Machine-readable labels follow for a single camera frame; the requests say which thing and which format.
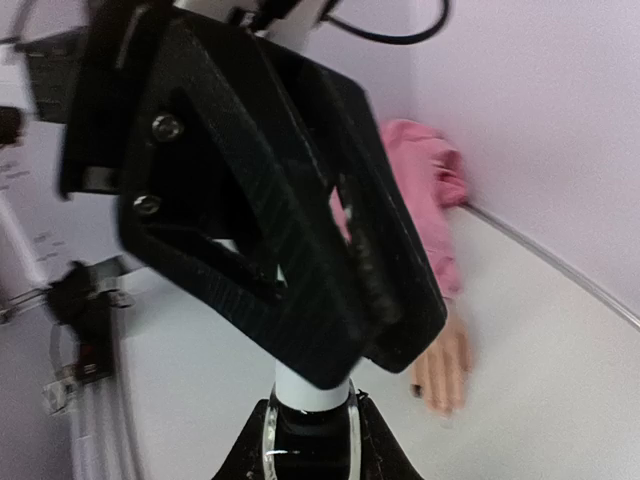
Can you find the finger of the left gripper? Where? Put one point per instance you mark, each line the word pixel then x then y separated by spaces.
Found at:
pixel 226 194
pixel 359 283

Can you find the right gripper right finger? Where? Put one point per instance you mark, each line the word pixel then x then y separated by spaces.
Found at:
pixel 374 451

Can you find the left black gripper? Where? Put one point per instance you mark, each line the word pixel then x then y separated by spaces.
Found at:
pixel 117 53

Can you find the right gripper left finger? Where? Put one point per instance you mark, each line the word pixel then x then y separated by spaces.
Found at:
pixel 245 459

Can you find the black nail polish bottle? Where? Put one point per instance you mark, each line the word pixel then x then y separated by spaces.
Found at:
pixel 297 444

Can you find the white nail polish cap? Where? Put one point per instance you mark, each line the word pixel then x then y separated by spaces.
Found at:
pixel 244 371

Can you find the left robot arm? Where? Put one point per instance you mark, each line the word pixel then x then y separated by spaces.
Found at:
pixel 40 53

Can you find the mannequin hand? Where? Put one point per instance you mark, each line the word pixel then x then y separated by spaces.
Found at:
pixel 439 374

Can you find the pink hoodie sleeve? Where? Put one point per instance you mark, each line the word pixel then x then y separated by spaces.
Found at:
pixel 429 174

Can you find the aluminium front rail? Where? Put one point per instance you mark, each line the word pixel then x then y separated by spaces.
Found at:
pixel 89 386

